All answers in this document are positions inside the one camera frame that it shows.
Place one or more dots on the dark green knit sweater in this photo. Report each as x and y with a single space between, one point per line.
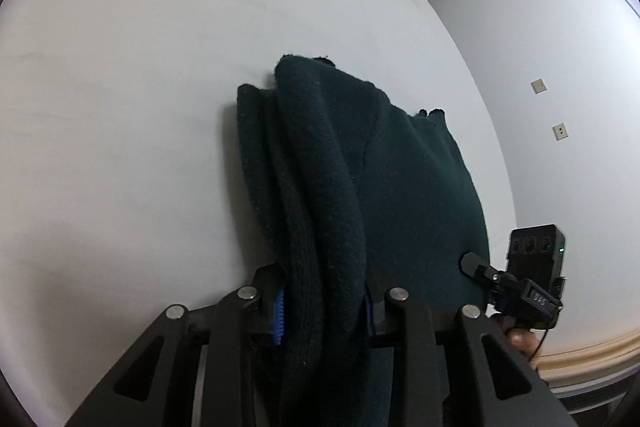
400 187

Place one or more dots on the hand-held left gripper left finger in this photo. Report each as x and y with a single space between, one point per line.
279 317

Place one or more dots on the wooden bed frame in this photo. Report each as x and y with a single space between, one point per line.
590 359

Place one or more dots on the white bed sheet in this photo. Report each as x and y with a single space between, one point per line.
125 107

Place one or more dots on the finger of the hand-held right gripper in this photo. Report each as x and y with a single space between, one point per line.
477 268

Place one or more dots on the beige wall socket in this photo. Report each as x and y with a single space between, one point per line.
538 86
560 131

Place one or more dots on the person's right hand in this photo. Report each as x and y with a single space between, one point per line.
522 344

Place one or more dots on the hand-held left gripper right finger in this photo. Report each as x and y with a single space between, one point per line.
368 317

